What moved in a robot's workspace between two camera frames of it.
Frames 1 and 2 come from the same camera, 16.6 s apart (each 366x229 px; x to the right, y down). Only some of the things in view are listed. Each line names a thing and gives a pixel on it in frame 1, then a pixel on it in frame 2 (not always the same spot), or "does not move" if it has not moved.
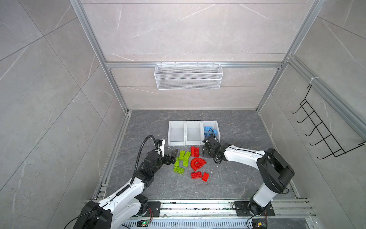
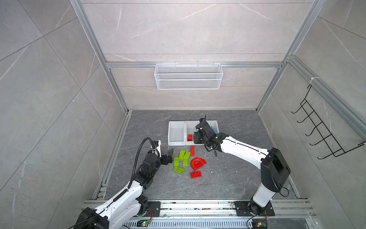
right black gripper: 203,150 → 196,138
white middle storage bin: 194,133 does not move
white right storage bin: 213,123 does not move
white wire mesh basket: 169,77 does not move
